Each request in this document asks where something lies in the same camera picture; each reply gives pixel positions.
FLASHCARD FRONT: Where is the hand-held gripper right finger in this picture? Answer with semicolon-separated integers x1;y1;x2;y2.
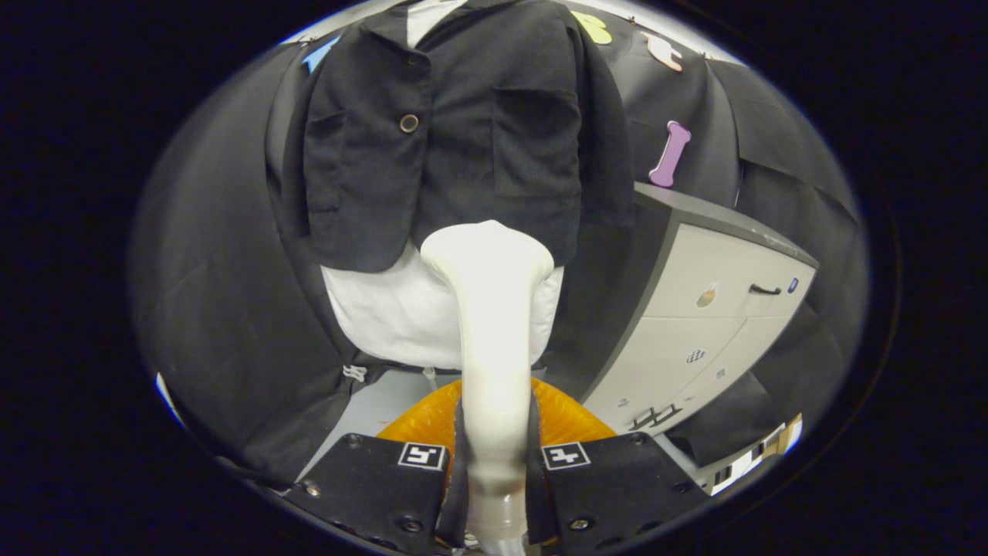
527;378;711;556

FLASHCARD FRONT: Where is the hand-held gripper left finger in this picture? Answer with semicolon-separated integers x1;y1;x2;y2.
282;378;472;556

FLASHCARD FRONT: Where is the grey cabinet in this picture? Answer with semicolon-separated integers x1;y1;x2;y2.
579;183;819;441

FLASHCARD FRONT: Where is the black jacket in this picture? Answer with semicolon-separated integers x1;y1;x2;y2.
265;0;638;275

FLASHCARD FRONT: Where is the white garment steamer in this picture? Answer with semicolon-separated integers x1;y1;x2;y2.
419;219;555;556

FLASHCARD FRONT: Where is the black backdrop cloth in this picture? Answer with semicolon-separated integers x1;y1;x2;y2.
131;8;869;487

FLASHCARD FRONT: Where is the cardboard piece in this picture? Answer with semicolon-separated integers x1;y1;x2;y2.
760;417;804;464

